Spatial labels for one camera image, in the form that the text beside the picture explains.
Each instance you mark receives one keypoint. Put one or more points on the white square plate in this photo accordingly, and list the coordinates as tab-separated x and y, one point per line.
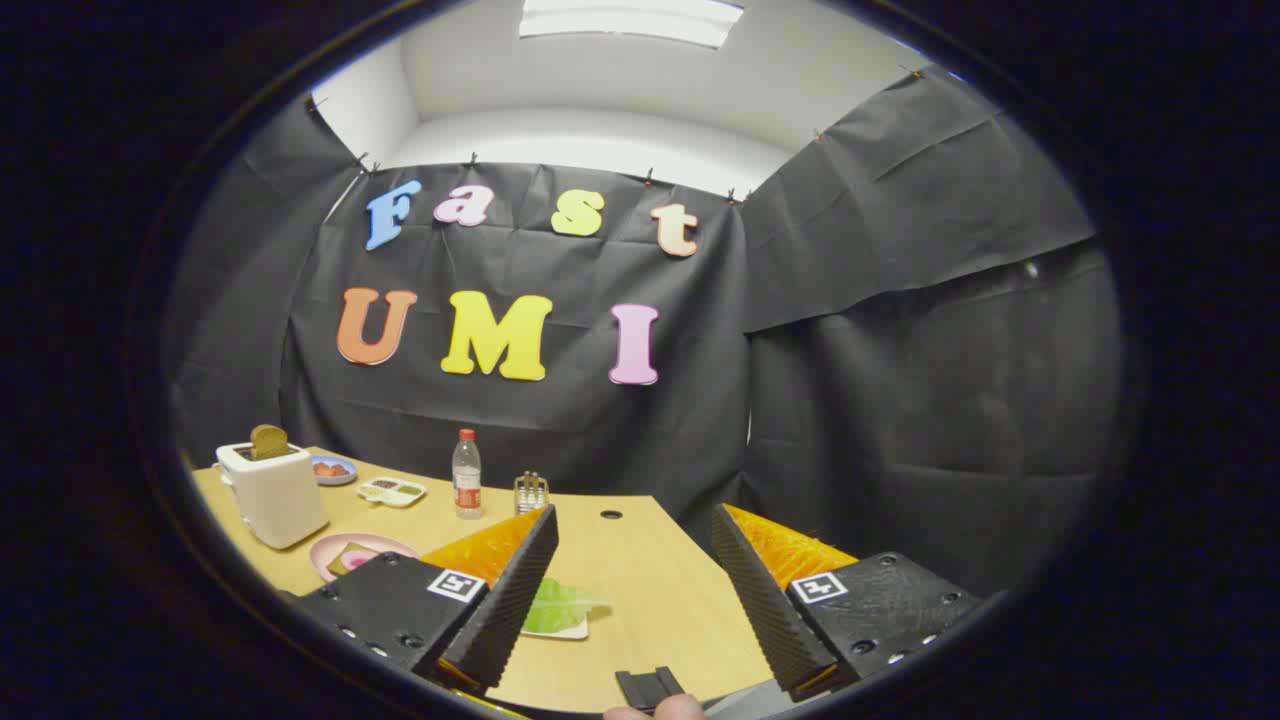
572	632

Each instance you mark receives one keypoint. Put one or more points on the ceiling light panel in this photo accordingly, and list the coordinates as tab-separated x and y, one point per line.
630	20

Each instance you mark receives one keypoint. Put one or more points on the reddish meat pieces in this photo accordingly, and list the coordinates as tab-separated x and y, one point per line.
331	469

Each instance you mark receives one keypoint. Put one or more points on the black backdrop cloth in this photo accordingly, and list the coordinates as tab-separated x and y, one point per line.
600	430

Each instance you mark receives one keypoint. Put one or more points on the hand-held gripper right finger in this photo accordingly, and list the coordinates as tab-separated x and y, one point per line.
760	600

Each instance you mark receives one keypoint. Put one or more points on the blue plate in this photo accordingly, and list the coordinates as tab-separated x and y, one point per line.
340	479

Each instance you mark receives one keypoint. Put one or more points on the green lettuce leaf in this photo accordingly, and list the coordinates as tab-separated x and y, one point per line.
555	605

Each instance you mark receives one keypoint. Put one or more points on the brown toasted bread slice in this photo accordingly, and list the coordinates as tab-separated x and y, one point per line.
268	440

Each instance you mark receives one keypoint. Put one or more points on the white toaster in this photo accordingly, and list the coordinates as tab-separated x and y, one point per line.
285	500

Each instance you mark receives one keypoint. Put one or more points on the pink ham slice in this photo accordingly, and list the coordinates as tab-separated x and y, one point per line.
357	560

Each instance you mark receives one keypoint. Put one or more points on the bread slice with crust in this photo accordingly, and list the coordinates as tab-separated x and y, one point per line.
336	565

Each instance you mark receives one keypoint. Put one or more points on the pink plate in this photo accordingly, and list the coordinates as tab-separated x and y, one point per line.
390	545

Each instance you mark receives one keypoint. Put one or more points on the white divided condiment tray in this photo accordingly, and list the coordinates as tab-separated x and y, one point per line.
392	492

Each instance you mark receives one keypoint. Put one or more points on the clear plastic water bottle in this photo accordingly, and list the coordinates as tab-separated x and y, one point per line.
467	480

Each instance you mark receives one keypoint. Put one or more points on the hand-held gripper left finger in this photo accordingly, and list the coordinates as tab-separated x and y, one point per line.
520	590

